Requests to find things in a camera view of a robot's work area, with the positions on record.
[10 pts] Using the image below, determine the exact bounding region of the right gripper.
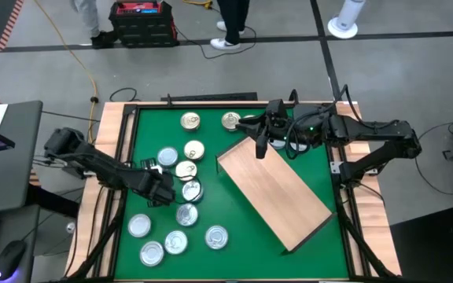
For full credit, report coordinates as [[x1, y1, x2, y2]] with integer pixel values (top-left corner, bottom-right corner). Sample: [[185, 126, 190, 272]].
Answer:
[[236, 98, 298, 160]]

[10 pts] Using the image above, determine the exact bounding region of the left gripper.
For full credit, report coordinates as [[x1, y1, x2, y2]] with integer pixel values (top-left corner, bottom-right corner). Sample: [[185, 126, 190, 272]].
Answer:
[[139, 156, 177, 208]]

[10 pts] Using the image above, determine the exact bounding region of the silver-lid seafood can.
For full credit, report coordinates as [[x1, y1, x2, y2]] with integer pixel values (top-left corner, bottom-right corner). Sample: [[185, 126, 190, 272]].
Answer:
[[182, 179, 204, 204], [127, 213, 153, 239], [175, 203, 200, 228], [157, 146, 179, 168], [139, 240, 165, 268]]

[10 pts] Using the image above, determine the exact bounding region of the red label seafood can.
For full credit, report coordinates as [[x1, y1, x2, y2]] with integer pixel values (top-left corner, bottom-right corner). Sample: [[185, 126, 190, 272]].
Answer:
[[164, 230, 189, 255]]

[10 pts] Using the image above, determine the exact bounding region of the blue albacore tuna can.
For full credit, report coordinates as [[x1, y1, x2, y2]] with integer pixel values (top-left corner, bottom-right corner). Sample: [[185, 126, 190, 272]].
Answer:
[[269, 137, 289, 151], [204, 224, 230, 251]]

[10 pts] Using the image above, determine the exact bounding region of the black perforated panel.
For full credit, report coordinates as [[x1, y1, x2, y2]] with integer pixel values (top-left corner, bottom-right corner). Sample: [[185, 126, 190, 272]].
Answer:
[[160, 92, 259, 102]]

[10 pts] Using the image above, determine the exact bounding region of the black desk base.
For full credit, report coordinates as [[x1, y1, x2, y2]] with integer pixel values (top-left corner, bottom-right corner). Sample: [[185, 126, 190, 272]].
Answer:
[[25, 184, 80, 219]]

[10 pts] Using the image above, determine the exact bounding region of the person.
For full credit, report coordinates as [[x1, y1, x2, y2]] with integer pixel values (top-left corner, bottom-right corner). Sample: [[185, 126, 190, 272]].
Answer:
[[68, 0, 118, 50], [209, 0, 251, 51]]

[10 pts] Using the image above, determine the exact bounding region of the green table mat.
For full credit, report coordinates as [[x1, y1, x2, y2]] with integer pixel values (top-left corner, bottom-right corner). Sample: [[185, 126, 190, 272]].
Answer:
[[114, 108, 349, 280]]

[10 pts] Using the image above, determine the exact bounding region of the grey desk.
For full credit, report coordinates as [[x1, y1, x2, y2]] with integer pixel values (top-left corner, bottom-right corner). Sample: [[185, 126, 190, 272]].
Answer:
[[0, 100, 43, 216]]

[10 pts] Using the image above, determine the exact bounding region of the white round stand base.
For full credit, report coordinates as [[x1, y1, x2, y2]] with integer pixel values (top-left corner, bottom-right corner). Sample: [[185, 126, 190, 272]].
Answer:
[[327, 0, 367, 40]]

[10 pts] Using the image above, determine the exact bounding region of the grey keyboard tray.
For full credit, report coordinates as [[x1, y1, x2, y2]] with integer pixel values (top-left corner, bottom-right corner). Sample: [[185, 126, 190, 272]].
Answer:
[[0, 204, 41, 283]]

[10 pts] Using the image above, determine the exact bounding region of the black crate with red top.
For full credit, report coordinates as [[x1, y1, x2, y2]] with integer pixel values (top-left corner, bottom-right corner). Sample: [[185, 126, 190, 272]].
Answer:
[[108, 0, 179, 49]]

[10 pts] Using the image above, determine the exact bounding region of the black computer mouse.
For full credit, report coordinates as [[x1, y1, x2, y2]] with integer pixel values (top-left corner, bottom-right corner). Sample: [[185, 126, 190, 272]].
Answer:
[[0, 239, 28, 281]]

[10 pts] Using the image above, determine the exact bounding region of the plain black floor mat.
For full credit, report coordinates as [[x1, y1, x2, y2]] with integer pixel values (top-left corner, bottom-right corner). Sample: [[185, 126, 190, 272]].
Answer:
[[389, 207, 453, 283]]

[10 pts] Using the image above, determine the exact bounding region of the black crate power cable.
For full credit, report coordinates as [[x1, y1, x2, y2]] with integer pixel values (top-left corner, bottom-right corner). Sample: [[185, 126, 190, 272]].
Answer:
[[173, 23, 258, 61]]

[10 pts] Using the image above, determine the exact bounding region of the black coiled floor cable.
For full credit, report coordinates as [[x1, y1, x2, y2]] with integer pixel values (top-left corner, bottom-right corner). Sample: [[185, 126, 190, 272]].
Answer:
[[109, 86, 139, 103]]

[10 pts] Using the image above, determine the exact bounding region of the yellow extension cable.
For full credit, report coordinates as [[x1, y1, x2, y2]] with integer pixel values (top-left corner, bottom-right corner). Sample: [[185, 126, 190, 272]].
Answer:
[[32, 0, 100, 145]]

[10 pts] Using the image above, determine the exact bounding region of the thin black cable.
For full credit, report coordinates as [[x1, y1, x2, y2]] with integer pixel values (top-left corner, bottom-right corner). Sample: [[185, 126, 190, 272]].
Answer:
[[40, 110, 101, 123]]

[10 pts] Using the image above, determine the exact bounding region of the yellow power cord plug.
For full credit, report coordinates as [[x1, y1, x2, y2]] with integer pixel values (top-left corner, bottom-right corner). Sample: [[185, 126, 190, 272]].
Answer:
[[182, 0, 214, 10]]

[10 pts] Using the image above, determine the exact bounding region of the long black floor cable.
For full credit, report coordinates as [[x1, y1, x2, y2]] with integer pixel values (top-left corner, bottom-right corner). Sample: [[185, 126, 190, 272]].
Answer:
[[414, 121, 453, 196]]

